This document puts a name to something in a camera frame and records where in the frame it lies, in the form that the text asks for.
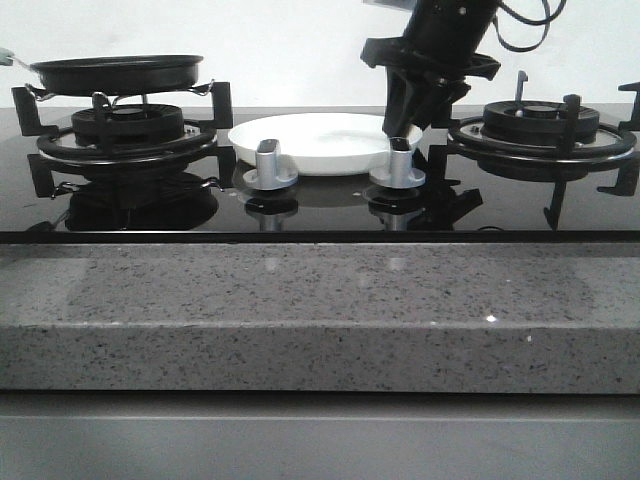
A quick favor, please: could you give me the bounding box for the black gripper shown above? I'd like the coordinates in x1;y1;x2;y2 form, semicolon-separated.
361;37;501;137

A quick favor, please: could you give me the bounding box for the white round plate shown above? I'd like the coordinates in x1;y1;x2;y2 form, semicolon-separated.
228;113;391;176

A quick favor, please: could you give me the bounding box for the black frying pan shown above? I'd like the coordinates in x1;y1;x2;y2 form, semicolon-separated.
21;54;204;96

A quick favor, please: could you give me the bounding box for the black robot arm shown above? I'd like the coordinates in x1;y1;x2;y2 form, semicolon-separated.
361;0;500;137

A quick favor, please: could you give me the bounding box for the silver right stove knob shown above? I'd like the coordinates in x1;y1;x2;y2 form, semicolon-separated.
369;137;426;190

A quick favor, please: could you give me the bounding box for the silver stove knob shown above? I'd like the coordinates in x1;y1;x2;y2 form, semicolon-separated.
369;137;426;190
243;139;298;191

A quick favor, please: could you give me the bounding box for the black glass gas hob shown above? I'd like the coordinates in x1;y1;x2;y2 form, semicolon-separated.
1;105;639;243

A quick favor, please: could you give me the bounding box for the black right burner head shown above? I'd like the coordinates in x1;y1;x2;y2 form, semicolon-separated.
481;100;568;147

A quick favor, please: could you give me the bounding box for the black burner head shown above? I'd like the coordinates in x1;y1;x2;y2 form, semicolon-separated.
71;104;184;146
481;100;568;147

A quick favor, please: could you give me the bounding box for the black right pan support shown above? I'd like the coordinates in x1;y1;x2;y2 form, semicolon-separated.
448;72;639;230

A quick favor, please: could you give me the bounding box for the black pan support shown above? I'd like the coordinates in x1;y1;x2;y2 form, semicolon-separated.
448;72;639;230
15;81;233;198

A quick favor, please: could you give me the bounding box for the silver left stove knob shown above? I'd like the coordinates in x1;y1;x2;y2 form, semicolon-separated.
243;139;298;191

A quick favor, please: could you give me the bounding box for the black left pan support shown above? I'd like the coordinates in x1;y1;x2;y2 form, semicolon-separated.
15;81;233;198

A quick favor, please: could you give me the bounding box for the black left burner head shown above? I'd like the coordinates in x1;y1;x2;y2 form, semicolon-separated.
71;104;184;146

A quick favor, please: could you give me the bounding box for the grey cabinet front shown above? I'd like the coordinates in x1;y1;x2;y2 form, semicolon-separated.
1;393;639;479

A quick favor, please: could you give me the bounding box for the black cable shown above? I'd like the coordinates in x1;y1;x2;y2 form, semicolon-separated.
492;0;569;52

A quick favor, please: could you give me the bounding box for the chrome wire pan rack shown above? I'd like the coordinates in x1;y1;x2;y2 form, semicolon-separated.
11;79;216;106

